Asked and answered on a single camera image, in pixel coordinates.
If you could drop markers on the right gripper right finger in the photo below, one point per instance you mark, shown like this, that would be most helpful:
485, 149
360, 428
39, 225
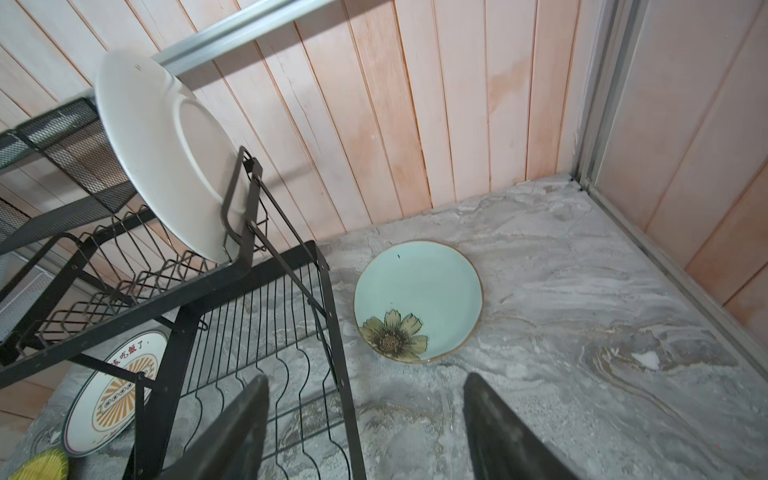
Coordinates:
501, 445

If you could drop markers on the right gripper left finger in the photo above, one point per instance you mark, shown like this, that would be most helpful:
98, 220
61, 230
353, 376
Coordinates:
232, 447

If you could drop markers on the mint green flower plate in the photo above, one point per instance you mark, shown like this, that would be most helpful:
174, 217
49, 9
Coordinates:
418, 302

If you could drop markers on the green rim white plate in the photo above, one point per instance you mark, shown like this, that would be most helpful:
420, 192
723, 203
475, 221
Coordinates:
174, 151

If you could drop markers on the black two-tier dish rack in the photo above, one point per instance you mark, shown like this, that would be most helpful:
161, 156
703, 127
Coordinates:
264, 312

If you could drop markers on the orange sunburst plate left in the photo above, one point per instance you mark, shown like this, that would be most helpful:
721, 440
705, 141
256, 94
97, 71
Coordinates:
106, 404

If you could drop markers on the yellow round plate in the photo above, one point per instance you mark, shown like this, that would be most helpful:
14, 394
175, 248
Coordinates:
52, 464

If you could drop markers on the black mesh wall basket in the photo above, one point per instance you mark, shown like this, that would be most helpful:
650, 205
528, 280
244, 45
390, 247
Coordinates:
72, 138

